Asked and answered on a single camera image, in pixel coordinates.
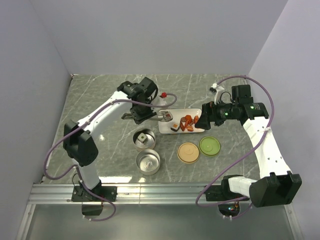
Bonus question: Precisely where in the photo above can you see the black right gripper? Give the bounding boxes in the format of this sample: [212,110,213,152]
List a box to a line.
[194,97,239,130]

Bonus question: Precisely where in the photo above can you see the orange chicken wing piece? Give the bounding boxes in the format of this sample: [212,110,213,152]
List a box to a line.
[180,114,194,128]

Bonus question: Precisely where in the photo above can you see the sushi roll green centre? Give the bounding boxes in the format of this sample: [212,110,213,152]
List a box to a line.
[137,132,148,143]

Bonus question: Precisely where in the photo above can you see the sushi roll red centre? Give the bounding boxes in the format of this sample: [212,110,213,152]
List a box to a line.
[163,112,173,122]

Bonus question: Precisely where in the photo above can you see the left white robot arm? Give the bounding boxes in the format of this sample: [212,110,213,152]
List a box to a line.
[63,77,165,201]

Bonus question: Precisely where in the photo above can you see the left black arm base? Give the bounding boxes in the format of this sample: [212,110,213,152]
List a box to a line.
[71,184,118,202]

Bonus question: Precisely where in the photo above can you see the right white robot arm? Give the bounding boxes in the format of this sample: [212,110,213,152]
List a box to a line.
[195,83,302,208]

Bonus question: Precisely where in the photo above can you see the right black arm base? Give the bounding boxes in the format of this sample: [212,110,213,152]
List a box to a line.
[204,174,243,202]

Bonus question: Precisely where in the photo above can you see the large orange fish piece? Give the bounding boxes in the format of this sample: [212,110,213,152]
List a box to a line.
[193,115,199,125]

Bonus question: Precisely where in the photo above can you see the slim orange wing piece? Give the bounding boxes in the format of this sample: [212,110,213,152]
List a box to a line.
[179,121,186,132]

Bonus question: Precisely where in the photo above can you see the green round lid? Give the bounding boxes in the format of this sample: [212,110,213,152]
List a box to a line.
[198,136,221,157]

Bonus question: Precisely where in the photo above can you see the white rectangular plate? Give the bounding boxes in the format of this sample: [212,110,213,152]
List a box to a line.
[158,108,205,135]

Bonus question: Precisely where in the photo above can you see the sushi roll orange centre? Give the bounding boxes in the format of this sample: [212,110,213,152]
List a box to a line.
[170,123,180,132]

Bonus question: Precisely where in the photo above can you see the beige round lid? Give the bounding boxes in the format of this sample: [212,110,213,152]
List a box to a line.
[177,142,200,164]

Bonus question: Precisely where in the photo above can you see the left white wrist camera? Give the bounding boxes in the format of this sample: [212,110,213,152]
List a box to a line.
[151,95,167,108]

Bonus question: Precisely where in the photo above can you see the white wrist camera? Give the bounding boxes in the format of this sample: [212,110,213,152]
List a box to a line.
[151,95,167,108]
[209,83,225,105]

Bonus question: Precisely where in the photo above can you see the steel bowl far from rail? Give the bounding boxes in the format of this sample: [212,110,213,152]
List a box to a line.
[132,128,156,152]

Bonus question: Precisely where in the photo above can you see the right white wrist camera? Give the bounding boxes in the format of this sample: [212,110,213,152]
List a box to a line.
[209,83,225,105]

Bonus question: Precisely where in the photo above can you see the steel bowl near rail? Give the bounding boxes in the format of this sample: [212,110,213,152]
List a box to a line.
[135,149,161,176]

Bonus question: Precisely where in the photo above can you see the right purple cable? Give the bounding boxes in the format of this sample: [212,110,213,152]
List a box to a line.
[195,75,275,219]

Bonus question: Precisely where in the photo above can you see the purple cable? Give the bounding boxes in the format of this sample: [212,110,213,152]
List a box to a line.
[43,92,178,222]
[195,75,275,219]

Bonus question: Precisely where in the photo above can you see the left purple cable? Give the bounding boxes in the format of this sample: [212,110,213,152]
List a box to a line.
[43,92,178,222]

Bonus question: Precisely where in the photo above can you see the aluminium front rail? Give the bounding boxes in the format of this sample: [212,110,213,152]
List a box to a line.
[27,181,293,206]

